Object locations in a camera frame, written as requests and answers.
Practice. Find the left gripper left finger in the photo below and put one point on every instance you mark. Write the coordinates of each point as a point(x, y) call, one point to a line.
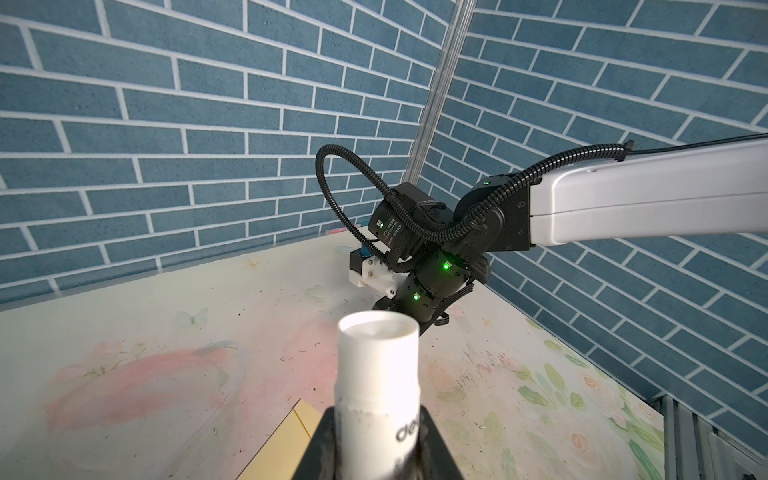
point(319, 459)

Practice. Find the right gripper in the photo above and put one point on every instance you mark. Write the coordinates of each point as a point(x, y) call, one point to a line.
point(438, 280)

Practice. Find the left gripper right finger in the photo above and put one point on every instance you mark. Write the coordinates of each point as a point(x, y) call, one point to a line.
point(435, 462)

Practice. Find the yellow envelope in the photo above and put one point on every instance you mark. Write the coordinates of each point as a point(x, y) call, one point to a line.
point(281, 454)

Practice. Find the white glue stick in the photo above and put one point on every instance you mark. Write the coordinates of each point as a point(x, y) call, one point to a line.
point(377, 395)

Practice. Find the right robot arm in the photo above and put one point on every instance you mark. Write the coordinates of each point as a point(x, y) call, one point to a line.
point(608, 191)

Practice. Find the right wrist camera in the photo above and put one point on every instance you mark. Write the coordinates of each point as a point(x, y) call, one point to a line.
point(384, 252)

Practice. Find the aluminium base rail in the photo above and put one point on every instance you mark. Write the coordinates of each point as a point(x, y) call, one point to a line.
point(694, 449)

